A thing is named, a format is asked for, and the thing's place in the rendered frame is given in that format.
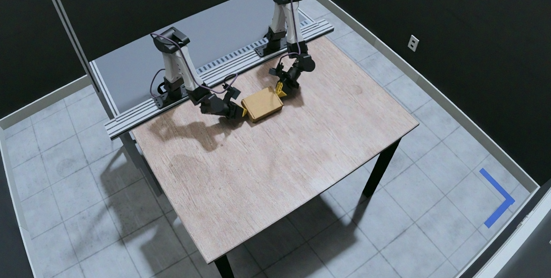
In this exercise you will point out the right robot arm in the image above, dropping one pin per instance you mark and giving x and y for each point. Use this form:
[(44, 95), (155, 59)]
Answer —
[(180, 70)]

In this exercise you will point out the grey aluminium crossbar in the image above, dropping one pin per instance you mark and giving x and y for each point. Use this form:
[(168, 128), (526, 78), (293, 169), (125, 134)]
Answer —
[(117, 129)]

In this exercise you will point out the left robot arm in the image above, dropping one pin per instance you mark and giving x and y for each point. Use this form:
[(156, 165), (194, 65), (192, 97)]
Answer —
[(285, 11)]

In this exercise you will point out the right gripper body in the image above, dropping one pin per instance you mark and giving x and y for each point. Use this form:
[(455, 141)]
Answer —
[(231, 111)]

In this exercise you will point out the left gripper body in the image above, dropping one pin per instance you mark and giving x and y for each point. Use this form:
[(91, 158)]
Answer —
[(288, 84)]

